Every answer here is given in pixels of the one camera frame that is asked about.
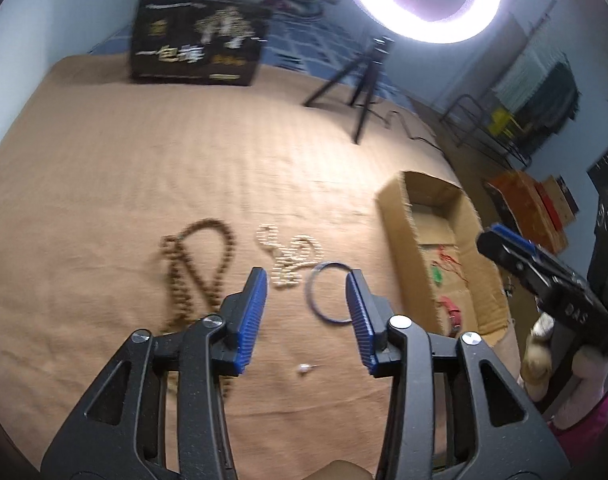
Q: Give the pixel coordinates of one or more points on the dark hanging clothes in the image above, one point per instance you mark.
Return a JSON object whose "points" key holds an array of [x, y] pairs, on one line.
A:
{"points": [[559, 95]]}

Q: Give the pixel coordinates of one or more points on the person's right hand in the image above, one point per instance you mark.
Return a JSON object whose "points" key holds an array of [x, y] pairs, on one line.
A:
{"points": [[536, 355]]}

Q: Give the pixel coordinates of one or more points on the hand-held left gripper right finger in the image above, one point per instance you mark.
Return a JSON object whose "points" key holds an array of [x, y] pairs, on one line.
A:
{"points": [[361, 320]]}

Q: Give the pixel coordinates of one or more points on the black snack bag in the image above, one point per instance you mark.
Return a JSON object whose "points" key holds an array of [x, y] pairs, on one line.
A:
{"points": [[193, 45]]}

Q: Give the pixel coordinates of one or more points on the cardboard box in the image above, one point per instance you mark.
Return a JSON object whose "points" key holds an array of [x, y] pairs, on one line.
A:
{"points": [[399, 230]]}

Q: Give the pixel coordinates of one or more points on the blue patterned bed sheet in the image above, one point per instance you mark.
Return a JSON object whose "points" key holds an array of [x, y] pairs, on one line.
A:
{"points": [[309, 40]]}

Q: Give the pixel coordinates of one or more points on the blue bangle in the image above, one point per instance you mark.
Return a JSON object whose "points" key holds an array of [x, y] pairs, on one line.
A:
{"points": [[308, 292]]}

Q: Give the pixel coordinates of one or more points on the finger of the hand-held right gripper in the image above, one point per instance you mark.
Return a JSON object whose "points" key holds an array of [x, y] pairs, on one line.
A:
{"points": [[509, 252]]}

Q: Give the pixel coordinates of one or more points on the black tripod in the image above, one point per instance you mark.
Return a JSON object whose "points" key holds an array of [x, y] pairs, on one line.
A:
{"points": [[366, 77]]}

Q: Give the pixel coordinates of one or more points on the black clothes rack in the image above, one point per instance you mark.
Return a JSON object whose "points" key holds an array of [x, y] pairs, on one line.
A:
{"points": [[465, 98]]}

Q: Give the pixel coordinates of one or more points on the striped towel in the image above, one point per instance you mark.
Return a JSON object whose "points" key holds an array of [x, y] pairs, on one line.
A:
{"points": [[516, 80]]}

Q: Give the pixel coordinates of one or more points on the orange cloth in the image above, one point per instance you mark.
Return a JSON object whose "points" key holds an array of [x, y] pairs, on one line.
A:
{"points": [[519, 195]]}

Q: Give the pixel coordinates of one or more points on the tan blanket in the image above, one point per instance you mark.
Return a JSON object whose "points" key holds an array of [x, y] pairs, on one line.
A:
{"points": [[108, 160]]}

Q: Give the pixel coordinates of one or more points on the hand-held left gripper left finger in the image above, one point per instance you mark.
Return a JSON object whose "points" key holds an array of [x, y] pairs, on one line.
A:
{"points": [[251, 320]]}

